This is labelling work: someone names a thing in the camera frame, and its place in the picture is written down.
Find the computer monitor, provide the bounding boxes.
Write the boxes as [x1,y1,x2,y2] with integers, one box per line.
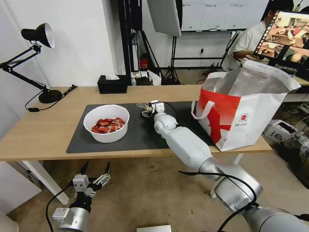
[253,10,309,64]

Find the white robot front shell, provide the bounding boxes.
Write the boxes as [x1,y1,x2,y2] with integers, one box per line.
[136,225,173,232]

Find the person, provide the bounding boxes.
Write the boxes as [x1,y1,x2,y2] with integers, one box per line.
[231,0,281,61]

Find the black desk lamp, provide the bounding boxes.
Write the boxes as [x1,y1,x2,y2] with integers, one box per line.
[0,23,64,104]

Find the wooden table white legs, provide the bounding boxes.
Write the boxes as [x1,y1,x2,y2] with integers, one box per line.
[0,85,274,205]

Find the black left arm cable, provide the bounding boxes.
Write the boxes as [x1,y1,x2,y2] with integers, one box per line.
[45,180,76,232]

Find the black light stand tripod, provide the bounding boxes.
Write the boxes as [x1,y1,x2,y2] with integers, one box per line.
[159,35,184,85]

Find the white round bowl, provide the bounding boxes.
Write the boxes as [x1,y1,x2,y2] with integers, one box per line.
[83,104,130,143]

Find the red white takeout bag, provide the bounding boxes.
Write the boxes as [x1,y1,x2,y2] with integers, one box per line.
[191,60,302,152]

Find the white softbox light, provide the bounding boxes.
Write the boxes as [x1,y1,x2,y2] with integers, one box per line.
[146,0,182,38]

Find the white drawer cabinet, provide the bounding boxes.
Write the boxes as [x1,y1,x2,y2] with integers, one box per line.
[0,161,43,215]

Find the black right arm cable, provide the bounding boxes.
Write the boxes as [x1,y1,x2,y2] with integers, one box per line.
[163,102,260,232]

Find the black table mat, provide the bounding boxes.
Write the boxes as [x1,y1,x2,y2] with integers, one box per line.
[66,101,218,154]

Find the whiteboard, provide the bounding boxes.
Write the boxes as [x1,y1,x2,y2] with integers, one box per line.
[181,0,270,32]

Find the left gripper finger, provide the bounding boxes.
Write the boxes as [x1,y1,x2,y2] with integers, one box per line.
[89,161,112,192]
[68,161,89,188]

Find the white box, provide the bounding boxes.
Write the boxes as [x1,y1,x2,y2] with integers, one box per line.
[147,70,162,86]

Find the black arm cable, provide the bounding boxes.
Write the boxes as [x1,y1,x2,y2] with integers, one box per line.
[45,180,76,232]
[163,102,260,232]

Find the black lamp cable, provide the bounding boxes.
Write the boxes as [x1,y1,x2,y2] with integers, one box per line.
[25,84,79,113]

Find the printed cardboard box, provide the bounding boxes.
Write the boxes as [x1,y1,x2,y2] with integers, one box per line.
[263,119,305,146]

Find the black tissue box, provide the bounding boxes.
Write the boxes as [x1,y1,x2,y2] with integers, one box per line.
[97,74,128,94]

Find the black metal rack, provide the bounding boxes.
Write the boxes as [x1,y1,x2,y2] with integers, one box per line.
[123,0,143,76]

